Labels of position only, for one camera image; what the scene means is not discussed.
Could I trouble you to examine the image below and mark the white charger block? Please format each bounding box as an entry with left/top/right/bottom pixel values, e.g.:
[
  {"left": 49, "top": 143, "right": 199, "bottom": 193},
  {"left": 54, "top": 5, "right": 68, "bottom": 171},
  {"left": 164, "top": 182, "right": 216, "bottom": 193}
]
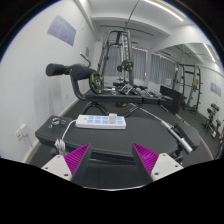
[{"left": 108, "top": 113, "right": 118, "bottom": 124}]

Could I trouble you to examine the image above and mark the large purple wall poster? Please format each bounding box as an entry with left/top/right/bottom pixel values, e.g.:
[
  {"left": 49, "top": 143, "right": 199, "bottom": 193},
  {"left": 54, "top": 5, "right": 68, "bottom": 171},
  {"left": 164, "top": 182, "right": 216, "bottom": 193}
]
[{"left": 46, "top": 14, "right": 77, "bottom": 47}]

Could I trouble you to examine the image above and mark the small purple wall poster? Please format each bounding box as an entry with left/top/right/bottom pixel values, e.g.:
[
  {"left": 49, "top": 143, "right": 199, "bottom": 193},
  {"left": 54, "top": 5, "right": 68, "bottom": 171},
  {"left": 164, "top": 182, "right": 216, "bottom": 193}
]
[{"left": 209, "top": 82, "right": 223, "bottom": 98}]

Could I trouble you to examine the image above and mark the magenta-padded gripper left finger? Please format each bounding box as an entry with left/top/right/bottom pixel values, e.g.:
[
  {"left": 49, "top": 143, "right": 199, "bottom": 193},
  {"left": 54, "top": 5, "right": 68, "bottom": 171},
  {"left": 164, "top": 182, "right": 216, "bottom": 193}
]
[{"left": 41, "top": 143, "right": 93, "bottom": 184}]

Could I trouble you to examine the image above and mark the white power strip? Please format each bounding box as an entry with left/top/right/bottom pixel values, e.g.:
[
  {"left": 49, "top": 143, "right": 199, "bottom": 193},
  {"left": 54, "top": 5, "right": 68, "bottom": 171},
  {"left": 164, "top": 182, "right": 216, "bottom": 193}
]
[{"left": 75, "top": 114, "right": 128, "bottom": 130}]

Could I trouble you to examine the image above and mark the short ceiling light strip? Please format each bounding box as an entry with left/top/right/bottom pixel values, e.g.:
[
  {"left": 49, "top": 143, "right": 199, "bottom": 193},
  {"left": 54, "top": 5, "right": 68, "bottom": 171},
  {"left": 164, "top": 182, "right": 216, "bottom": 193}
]
[{"left": 203, "top": 43, "right": 217, "bottom": 63}]

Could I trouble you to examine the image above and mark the chrome barbell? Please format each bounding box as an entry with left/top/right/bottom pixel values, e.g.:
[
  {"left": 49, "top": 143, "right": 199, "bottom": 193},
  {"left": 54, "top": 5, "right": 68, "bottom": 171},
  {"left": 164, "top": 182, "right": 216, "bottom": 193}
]
[{"left": 131, "top": 103, "right": 194, "bottom": 154}]

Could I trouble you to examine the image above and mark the white power strip cable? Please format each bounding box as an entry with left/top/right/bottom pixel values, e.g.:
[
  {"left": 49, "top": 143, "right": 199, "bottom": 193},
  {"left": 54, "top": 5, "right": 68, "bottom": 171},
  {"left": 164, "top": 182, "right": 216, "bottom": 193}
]
[{"left": 54, "top": 119, "right": 78, "bottom": 156}]

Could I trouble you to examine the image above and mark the white wall outlet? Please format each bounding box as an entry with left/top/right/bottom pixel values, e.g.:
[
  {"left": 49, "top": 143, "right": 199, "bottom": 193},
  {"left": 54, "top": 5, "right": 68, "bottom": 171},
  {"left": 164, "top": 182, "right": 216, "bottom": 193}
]
[{"left": 14, "top": 123, "right": 29, "bottom": 140}]

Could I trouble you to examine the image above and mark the group of chrome dumbbells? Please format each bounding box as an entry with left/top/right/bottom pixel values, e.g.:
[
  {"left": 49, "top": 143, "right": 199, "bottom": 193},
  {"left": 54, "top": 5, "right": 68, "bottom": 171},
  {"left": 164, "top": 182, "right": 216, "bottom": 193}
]
[{"left": 133, "top": 85, "right": 164, "bottom": 101}]

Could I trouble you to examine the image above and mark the long ceiling light strip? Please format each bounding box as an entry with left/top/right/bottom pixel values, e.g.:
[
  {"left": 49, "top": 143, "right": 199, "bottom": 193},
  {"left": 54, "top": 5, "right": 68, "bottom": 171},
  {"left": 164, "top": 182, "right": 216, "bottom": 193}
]
[{"left": 143, "top": 0, "right": 185, "bottom": 22}]

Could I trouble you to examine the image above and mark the grey window curtain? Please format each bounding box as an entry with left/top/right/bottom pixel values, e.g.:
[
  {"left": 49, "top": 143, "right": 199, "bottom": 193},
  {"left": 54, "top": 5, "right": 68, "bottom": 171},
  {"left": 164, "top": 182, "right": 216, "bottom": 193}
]
[
  {"left": 148, "top": 53, "right": 178, "bottom": 87},
  {"left": 105, "top": 45, "right": 148, "bottom": 82}
]

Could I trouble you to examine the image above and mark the black box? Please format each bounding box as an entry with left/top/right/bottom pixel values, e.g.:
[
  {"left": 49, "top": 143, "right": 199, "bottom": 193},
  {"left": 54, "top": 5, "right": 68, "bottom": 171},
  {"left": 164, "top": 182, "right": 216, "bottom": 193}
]
[{"left": 159, "top": 85, "right": 183, "bottom": 116}]

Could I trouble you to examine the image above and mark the black yellow-marked weight plate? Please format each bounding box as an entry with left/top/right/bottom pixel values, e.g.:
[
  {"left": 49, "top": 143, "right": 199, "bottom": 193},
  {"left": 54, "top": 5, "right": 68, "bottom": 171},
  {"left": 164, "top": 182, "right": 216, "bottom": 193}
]
[
  {"left": 116, "top": 59, "right": 134, "bottom": 73},
  {"left": 89, "top": 71, "right": 105, "bottom": 91}
]

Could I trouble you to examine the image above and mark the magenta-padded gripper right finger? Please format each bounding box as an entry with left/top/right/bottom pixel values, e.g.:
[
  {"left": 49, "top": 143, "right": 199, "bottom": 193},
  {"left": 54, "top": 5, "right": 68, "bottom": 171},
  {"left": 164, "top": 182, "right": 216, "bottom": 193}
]
[{"left": 131, "top": 142, "right": 184, "bottom": 184}]

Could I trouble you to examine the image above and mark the black squat rack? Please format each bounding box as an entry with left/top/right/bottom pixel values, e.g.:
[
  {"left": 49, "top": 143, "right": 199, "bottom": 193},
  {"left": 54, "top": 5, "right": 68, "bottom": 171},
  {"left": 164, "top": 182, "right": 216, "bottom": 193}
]
[{"left": 174, "top": 62, "right": 204, "bottom": 114}]

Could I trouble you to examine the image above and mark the metal key ring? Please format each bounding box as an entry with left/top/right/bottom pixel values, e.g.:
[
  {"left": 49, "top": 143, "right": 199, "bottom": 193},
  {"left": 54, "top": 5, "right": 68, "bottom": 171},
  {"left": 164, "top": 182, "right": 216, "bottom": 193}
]
[{"left": 48, "top": 118, "right": 68, "bottom": 129}]

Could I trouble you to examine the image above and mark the chrome cable row handle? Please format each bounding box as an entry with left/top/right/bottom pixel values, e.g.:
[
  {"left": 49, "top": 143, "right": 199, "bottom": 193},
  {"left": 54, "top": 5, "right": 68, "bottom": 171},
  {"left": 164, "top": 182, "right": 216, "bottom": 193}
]
[{"left": 118, "top": 83, "right": 134, "bottom": 96}]

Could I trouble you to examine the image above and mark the grey cable machine rack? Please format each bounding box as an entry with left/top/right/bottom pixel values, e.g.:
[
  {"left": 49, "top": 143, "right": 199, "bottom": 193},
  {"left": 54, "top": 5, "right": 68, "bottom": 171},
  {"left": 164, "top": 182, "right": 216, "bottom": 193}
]
[{"left": 96, "top": 29, "right": 148, "bottom": 88}]

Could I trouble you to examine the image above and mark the black adjustable weight bench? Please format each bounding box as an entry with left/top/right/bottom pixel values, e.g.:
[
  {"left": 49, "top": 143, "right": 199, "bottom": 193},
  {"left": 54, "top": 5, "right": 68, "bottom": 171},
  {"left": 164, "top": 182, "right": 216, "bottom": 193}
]
[{"left": 45, "top": 53, "right": 183, "bottom": 116}]

